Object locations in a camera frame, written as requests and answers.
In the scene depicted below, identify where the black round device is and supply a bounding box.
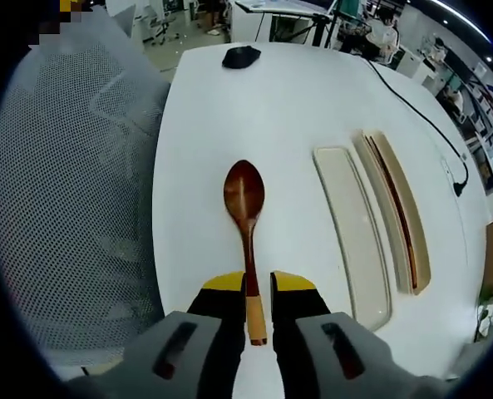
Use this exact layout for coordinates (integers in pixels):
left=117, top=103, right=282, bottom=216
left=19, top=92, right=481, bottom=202
left=221, top=46, right=263, bottom=71

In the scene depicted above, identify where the storage shelf rack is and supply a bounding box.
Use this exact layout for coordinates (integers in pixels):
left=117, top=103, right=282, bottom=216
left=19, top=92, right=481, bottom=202
left=464, top=61, right=493, bottom=186

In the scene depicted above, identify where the white laptop desk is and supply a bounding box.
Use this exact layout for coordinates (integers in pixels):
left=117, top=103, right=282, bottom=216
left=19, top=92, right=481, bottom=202
left=232, top=0, right=339, bottom=43

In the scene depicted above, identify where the black table power cable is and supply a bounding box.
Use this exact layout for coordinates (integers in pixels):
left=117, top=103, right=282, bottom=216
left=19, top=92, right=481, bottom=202
left=365, top=57, right=471, bottom=198

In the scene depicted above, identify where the beige cutlery case lid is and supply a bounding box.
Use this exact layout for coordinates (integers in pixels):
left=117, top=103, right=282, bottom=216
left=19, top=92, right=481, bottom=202
left=312, top=145, right=394, bottom=333

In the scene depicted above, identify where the brown wooden spoon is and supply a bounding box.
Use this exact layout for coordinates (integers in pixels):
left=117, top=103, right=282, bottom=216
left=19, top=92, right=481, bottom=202
left=222, top=159, right=269, bottom=347

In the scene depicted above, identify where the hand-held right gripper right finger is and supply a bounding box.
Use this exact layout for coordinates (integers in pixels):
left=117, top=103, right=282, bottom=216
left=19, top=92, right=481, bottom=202
left=269, top=269, right=435, bottom=399

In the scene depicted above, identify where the dark wooden chopstick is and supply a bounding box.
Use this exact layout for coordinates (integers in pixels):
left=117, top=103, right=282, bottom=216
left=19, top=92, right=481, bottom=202
left=369, top=134, right=419, bottom=288
left=363, top=135, right=416, bottom=290

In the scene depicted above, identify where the beige cutlery case base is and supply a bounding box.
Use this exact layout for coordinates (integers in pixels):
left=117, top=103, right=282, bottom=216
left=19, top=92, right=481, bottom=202
left=350, top=129, right=433, bottom=297

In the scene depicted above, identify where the grey mesh office chair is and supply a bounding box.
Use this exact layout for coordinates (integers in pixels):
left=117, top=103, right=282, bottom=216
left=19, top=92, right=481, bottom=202
left=0, top=7, right=173, bottom=372

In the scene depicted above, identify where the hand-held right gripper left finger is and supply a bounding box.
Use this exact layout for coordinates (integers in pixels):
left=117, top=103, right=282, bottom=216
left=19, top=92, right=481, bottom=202
left=116, top=270, right=249, bottom=399

